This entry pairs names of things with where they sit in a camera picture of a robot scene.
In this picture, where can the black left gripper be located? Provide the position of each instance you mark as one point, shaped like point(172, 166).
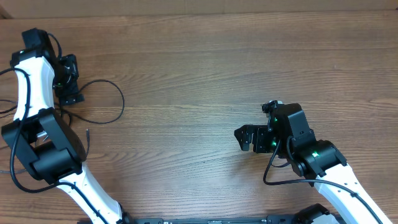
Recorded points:
point(69, 90)

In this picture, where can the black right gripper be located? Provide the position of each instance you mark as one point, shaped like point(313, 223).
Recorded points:
point(259, 139)

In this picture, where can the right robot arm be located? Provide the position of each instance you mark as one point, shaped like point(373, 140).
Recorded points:
point(318, 163)

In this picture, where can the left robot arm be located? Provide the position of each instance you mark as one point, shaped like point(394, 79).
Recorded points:
point(45, 152)

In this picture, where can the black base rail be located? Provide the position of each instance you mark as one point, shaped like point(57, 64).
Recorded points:
point(217, 221)

